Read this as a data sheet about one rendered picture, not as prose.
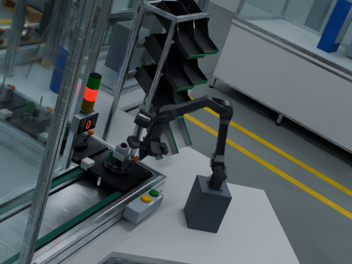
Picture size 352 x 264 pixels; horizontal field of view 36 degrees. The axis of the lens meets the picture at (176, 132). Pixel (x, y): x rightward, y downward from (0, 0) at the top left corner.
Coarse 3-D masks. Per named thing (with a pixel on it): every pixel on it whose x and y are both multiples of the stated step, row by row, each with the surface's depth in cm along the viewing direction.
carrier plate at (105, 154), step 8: (104, 152) 250; (96, 160) 242; (128, 160) 251; (88, 168) 234; (96, 168) 236; (136, 168) 247; (144, 168) 249; (96, 176) 233; (104, 176) 232; (112, 176) 234; (128, 176) 239; (136, 176) 241; (144, 176) 243; (112, 184) 230; (120, 184) 230; (128, 184) 232
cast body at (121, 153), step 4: (120, 144) 238; (124, 144) 237; (116, 148) 236; (120, 148) 235; (124, 148) 235; (128, 148) 238; (116, 152) 237; (120, 152) 236; (124, 152) 236; (116, 156) 237; (120, 156) 236; (124, 156) 236; (128, 156) 239; (120, 160) 237; (124, 160) 237
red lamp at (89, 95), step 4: (88, 88) 211; (84, 92) 214; (88, 92) 212; (92, 92) 211; (96, 92) 213; (84, 96) 213; (88, 96) 212; (92, 96) 212; (88, 100) 213; (92, 100) 213
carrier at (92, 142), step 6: (78, 138) 250; (90, 138) 258; (78, 144) 246; (84, 144) 247; (90, 144) 253; (96, 144) 255; (102, 144) 257; (78, 150) 244; (84, 150) 246; (90, 150) 248; (96, 150) 250; (102, 150) 252; (72, 156) 238; (78, 156) 240; (84, 156) 242; (90, 156) 244; (78, 162) 237
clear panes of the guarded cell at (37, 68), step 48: (0, 0) 102; (48, 0) 114; (0, 48) 108; (48, 48) 122; (0, 96) 115; (48, 96) 131; (0, 144) 123; (48, 144) 141; (0, 192) 132; (0, 240) 143
